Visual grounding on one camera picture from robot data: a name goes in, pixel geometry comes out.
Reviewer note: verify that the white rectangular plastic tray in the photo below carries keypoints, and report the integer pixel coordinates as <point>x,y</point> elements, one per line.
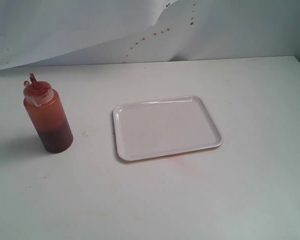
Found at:
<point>164,127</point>

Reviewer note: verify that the red sauce squeeze bottle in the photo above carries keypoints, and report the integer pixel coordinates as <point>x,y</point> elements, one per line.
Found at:
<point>45,110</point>

